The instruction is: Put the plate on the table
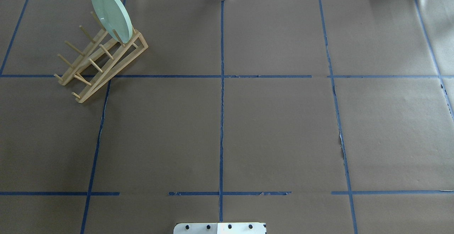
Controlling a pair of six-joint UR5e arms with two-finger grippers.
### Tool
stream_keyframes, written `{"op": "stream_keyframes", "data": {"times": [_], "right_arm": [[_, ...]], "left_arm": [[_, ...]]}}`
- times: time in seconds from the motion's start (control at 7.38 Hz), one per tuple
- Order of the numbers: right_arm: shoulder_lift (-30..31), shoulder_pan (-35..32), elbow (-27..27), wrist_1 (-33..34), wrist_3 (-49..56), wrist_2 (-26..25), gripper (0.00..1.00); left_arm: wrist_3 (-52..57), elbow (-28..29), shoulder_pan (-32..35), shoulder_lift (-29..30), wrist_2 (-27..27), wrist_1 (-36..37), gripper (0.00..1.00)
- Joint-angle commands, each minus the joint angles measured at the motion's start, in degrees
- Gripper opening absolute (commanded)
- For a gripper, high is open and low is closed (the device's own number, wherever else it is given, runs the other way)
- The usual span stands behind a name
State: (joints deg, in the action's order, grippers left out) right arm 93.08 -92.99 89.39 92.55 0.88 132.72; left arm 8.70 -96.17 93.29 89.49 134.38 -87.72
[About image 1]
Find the wooden dish rack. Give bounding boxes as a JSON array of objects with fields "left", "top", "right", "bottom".
[{"left": 53, "top": 11, "right": 149, "bottom": 103}]

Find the pale green plate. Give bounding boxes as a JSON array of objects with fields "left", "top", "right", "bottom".
[{"left": 91, "top": 0, "right": 133, "bottom": 43}]

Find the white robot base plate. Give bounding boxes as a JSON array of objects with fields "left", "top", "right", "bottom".
[{"left": 173, "top": 222, "right": 267, "bottom": 234}]

